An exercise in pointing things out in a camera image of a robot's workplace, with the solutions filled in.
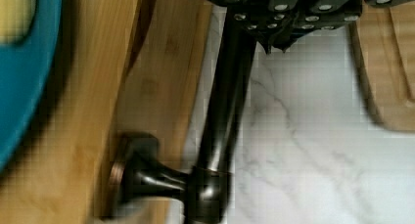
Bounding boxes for blue plate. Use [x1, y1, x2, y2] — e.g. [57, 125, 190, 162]
[0, 0, 63, 167]

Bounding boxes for yellow object on plate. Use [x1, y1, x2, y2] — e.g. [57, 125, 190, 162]
[0, 0, 37, 46]

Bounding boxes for black metal drawer handle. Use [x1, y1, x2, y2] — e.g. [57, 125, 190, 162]
[104, 9, 256, 224]

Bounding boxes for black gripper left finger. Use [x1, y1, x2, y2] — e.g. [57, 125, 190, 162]
[208, 0, 305, 54]

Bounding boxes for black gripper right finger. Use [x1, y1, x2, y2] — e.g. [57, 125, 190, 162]
[270, 0, 414, 51]

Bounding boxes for wooden drawer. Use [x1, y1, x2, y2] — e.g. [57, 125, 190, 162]
[86, 0, 211, 224]

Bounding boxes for wooden cutting board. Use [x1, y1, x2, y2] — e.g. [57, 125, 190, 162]
[348, 3, 415, 132]

